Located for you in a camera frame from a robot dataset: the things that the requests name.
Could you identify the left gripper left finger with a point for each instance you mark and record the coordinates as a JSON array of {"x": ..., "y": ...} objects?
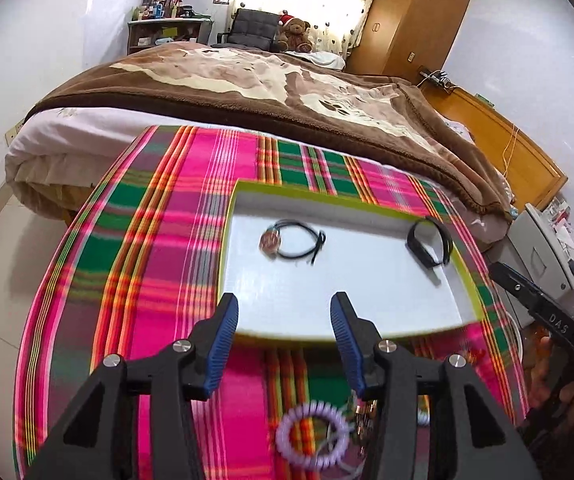
[{"x": 211, "y": 341}]

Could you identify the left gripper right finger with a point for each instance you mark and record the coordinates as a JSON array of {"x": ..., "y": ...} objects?
[{"x": 356, "y": 340}]

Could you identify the grey drawer cabinet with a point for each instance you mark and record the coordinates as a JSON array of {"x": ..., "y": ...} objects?
[{"x": 539, "y": 253}]

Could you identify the pink green plaid cloth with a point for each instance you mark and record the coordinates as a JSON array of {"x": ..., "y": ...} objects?
[{"x": 138, "y": 265}]

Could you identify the black fitness band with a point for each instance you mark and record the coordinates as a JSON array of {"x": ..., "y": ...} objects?
[{"x": 430, "y": 243}]

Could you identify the yellow-green white tray box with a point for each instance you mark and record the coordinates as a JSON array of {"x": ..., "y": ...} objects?
[{"x": 286, "y": 251}]

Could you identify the wooden headboard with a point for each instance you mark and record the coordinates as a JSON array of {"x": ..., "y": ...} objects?
[{"x": 532, "y": 174}]

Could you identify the bed with white sheet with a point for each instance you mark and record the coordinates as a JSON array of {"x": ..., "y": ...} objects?
[{"x": 73, "y": 141}]

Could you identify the brown patterned blanket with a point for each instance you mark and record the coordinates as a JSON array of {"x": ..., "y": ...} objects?
[{"x": 185, "y": 70}]

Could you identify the brown teddy bear santa hat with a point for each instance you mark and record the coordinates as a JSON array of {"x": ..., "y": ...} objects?
[{"x": 293, "y": 34}]

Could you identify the dark grey chair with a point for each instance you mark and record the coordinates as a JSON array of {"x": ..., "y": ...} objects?
[{"x": 251, "y": 29}]

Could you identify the cluttered wooden desk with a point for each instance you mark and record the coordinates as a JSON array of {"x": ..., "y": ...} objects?
[{"x": 145, "y": 34}]

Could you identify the wooden wardrobe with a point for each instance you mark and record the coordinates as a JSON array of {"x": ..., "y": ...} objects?
[{"x": 403, "y": 37}]

